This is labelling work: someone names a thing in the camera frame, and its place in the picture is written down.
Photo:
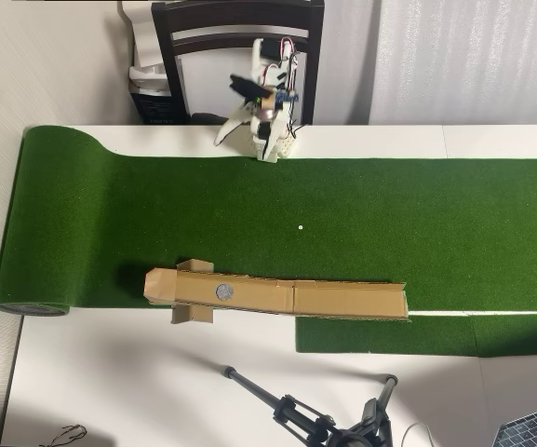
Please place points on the white plastic appliance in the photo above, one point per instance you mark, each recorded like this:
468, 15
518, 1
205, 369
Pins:
144, 46

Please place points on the dark printed box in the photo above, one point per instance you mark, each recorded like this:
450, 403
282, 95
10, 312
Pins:
156, 109

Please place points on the dark wooden chair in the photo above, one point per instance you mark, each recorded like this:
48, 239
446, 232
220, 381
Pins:
235, 18

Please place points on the black tripod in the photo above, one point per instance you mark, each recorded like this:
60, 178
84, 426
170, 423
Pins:
291, 410

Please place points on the brown cardboard ramp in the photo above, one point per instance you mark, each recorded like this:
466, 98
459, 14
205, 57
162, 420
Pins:
342, 300

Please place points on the long green putting mat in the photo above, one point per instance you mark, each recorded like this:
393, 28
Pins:
389, 209

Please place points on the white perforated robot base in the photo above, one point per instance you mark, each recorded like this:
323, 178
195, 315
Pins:
289, 148

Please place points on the short green turf strip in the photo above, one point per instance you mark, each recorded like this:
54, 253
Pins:
389, 335

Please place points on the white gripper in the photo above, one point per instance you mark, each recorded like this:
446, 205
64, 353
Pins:
260, 140

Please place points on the white curtain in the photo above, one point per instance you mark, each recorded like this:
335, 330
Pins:
459, 60

